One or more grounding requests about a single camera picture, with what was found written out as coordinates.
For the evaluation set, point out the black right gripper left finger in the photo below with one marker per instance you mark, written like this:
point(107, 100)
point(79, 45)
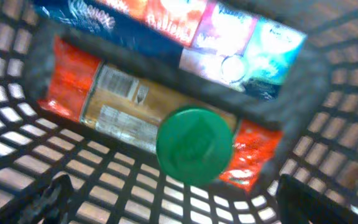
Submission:
point(52, 205)

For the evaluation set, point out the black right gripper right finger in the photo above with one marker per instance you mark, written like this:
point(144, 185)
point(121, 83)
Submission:
point(299, 203)

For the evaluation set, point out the green lid jar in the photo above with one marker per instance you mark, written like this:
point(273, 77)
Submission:
point(194, 145)

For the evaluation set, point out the orange pasta package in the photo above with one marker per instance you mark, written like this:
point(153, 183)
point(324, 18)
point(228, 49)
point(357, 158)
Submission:
point(90, 91)

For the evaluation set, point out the tissue pack multipack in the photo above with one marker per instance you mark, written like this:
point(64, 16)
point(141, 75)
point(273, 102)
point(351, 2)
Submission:
point(243, 51)

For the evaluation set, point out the grey plastic basket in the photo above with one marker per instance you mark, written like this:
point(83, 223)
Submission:
point(118, 183)

